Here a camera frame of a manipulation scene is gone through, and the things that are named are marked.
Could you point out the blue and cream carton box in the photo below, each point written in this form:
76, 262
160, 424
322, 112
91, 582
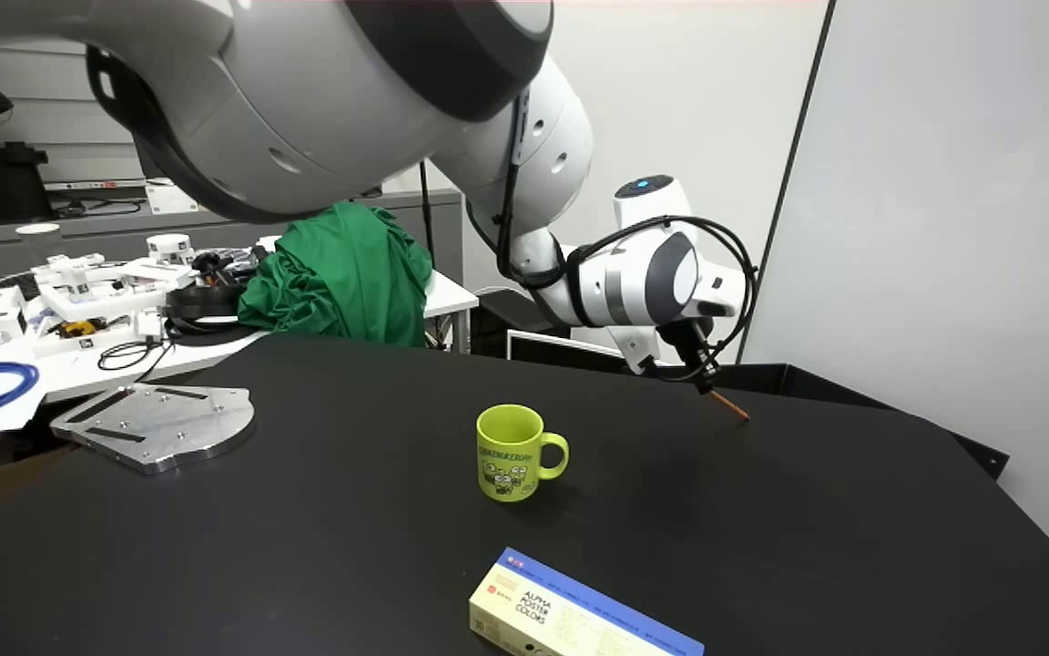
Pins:
561, 606

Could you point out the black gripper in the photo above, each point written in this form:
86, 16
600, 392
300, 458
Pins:
675, 336

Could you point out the green cloth heap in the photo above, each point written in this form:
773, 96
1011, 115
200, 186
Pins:
337, 276

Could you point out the small tool clutter pile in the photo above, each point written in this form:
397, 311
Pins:
73, 327

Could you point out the yellow-green mug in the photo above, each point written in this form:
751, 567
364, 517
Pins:
506, 458

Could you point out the white parts boxes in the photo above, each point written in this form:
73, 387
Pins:
98, 276

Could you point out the small Allen key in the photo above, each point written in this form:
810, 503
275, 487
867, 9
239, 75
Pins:
728, 404

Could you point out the thin black pole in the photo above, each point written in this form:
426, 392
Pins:
426, 205

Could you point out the grey metal mounting plate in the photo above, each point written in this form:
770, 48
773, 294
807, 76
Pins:
153, 424

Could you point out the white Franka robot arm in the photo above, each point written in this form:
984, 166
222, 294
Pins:
342, 86

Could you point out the black bin with white rim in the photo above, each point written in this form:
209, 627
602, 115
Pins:
572, 346

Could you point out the white side table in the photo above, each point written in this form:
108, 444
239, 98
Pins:
62, 367

